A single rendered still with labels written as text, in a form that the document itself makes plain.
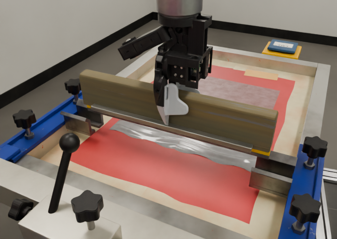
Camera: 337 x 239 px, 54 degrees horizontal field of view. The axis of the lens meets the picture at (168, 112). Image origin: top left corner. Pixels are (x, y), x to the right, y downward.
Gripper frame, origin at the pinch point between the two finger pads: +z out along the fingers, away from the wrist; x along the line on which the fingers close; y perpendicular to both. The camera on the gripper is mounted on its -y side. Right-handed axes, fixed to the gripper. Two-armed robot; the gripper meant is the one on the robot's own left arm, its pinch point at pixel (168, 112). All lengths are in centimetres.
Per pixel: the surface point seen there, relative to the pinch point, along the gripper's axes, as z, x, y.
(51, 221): -0.1, -30.6, -2.5
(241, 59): 11, 56, 1
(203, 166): 12.3, 1.2, 7.7
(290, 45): 11, 77, 14
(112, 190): 8.7, -15.7, -3.9
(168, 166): 12.2, -2.1, 1.0
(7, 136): 107, 72, -164
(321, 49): 109, 347, 29
